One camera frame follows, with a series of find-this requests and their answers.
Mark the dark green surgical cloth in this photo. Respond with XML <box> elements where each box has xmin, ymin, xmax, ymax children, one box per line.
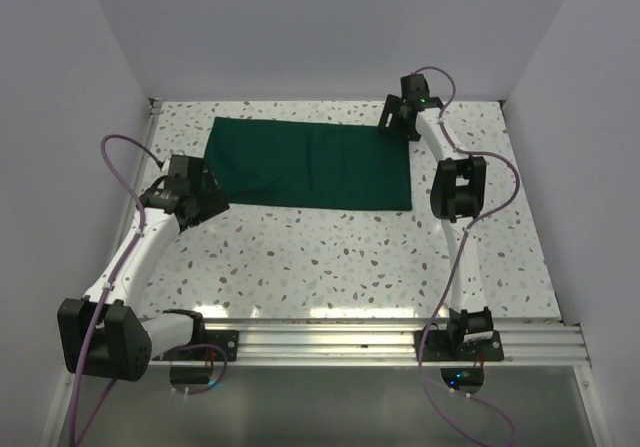
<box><xmin>204</xmin><ymin>117</ymin><xmax>412</xmax><ymax>211</ymax></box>

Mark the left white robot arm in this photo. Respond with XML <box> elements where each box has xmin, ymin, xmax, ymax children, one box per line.
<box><xmin>57</xmin><ymin>155</ymin><xmax>229</xmax><ymax>382</ymax></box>

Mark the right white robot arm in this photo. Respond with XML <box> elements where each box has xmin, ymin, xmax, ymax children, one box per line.
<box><xmin>378</xmin><ymin>73</ymin><xmax>494</xmax><ymax>361</ymax></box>

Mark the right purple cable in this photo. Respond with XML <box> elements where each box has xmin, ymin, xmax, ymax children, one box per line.
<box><xmin>412</xmin><ymin>65</ymin><xmax>521</xmax><ymax>447</ymax></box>

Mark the purple cable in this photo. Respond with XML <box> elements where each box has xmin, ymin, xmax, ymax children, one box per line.
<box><xmin>66</xmin><ymin>134</ymin><xmax>229</xmax><ymax>447</ymax></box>
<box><xmin>412</xmin><ymin>65</ymin><xmax>521</xmax><ymax>447</ymax></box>

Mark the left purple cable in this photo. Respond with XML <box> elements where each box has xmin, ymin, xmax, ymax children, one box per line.
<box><xmin>66</xmin><ymin>134</ymin><xmax>229</xmax><ymax>447</ymax></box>

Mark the left side aluminium rail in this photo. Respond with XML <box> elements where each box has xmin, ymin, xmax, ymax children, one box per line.
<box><xmin>132</xmin><ymin>98</ymin><xmax>165</xmax><ymax>194</ymax></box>

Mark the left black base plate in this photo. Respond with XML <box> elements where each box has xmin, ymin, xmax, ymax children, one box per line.
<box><xmin>163</xmin><ymin>329</ymin><xmax>239</xmax><ymax>362</ymax></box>

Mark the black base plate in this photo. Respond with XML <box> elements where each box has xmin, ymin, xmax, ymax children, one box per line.
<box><xmin>163</xmin><ymin>329</ymin><xmax>239</xmax><ymax>362</ymax></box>
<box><xmin>413</xmin><ymin>329</ymin><xmax>505</xmax><ymax>362</ymax></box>

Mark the aluminium mounting rail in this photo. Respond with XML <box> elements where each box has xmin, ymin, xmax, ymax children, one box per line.
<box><xmin>206</xmin><ymin>319</ymin><xmax>590</xmax><ymax>367</ymax></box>

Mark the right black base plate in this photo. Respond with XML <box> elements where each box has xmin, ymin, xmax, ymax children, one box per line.
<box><xmin>413</xmin><ymin>329</ymin><xmax>505</xmax><ymax>362</ymax></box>

